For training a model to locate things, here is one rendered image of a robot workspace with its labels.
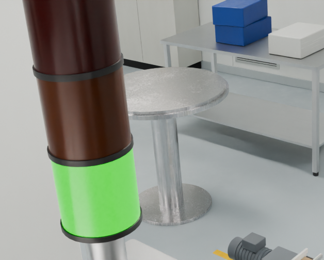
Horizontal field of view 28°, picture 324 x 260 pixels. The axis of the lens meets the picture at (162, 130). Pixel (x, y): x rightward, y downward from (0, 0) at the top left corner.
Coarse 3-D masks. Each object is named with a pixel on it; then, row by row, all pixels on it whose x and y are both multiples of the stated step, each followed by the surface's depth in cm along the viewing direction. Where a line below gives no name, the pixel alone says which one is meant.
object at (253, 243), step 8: (232, 240) 265; (240, 240) 264; (248, 240) 257; (256, 240) 256; (264, 240) 258; (232, 248) 263; (240, 248) 261; (248, 248) 257; (256, 248) 255; (264, 248) 257; (280, 248) 256; (232, 256) 264; (240, 256) 260; (248, 256) 258; (256, 256) 255; (264, 256) 254; (272, 256) 251; (280, 256) 251; (288, 256) 250
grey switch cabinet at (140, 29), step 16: (128, 0) 767; (144, 0) 748; (160, 0) 729; (176, 0) 719; (192, 0) 738; (128, 16) 777; (144, 16) 757; (160, 16) 738; (176, 16) 725; (192, 16) 744; (128, 32) 787; (144, 32) 767; (160, 32) 747; (176, 32) 731; (128, 48) 798; (144, 48) 777; (160, 48) 757; (176, 48) 738; (128, 64) 811; (144, 64) 790; (160, 64) 766; (176, 64) 747; (192, 64) 765
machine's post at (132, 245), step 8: (128, 240) 56; (136, 240) 56; (128, 248) 55; (136, 248) 55; (144, 248) 55; (152, 248) 55; (128, 256) 54; (136, 256) 54; (144, 256) 54; (152, 256) 53; (160, 256) 53; (168, 256) 53
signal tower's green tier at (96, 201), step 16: (128, 160) 37; (64, 176) 37; (80, 176) 36; (96, 176) 36; (112, 176) 37; (128, 176) 38; (64, 192) 37; (80, 192) 37; (96, 192) 37; (112, 192) 37; (128, 192) 38; (64, 208) 38; (80, 208) 37; (96, 208) 37; (112, 208) 37; (128, 208) 38; (64, 224) 39; (80, 224) 38; (96, 224) 37; (112, 224) 38; (128, 224) 38
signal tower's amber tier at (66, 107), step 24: (120, 72) 36; (48, 96) 35; (72, 96) 34; (96, 96) 35; (120, 96) 36; (48, 120) 36; (72, 120) 35; (96, 120) 35; (120, 120) 36; (48, 144) 37; (72, 144) 36; (96, 144) 36; (120, 144) 36
